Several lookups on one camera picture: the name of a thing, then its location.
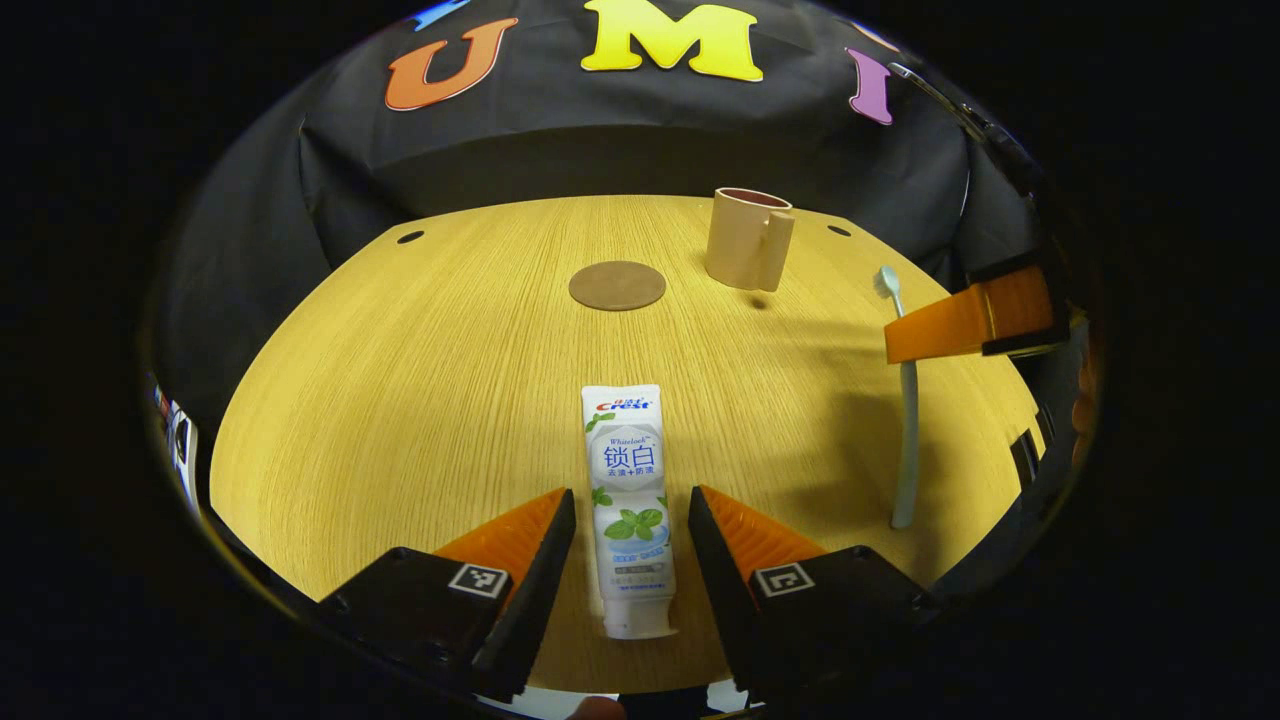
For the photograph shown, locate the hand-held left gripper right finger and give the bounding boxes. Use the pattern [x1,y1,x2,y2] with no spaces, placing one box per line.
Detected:
[687,485,941,706]

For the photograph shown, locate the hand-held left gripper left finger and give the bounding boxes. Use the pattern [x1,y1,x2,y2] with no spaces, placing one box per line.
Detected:
[318,487,578,704]

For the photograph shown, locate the pale green toothbrush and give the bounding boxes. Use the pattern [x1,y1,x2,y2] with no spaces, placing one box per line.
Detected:
[874,265,921,529]

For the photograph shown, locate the white toothpaste tube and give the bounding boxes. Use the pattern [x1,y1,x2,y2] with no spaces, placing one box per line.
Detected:
[581,385,679,641]

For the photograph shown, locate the beige cup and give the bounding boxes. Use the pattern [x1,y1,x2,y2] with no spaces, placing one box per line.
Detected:
[704,188,796,293]

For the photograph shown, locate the round brown coaster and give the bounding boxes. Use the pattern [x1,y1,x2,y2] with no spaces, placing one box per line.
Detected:
[569,261,667,312]

